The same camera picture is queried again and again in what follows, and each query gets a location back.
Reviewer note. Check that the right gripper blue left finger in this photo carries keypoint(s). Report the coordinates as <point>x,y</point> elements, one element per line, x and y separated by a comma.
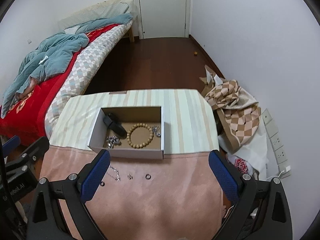
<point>92,174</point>

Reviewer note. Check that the checkered beige cloth pile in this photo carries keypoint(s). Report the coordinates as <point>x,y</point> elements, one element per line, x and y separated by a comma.
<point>238,111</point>

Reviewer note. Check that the white door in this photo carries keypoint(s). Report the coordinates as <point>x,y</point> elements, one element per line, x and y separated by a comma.
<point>163,18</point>

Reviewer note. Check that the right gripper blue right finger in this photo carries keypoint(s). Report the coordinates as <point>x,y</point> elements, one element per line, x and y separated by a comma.
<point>226,175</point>

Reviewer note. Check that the striped pillow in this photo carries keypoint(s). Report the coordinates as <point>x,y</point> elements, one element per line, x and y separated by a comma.
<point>105,9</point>

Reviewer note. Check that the red bed blanket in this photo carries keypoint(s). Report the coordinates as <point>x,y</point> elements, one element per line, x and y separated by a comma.
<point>25,119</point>

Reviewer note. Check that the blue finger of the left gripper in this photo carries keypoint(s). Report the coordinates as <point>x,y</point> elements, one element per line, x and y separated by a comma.
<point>12,143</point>

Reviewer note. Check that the silver pendant in box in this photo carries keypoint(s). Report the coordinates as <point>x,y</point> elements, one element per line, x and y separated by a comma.
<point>156,131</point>

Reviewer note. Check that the checkered mattress pad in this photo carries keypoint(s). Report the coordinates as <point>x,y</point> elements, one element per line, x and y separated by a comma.
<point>84,69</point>

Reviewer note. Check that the blue-grey quilt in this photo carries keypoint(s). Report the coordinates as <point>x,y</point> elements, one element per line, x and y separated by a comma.
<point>52,57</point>

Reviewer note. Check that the white cardboard box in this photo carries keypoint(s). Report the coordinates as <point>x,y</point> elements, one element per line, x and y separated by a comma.
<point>126,132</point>

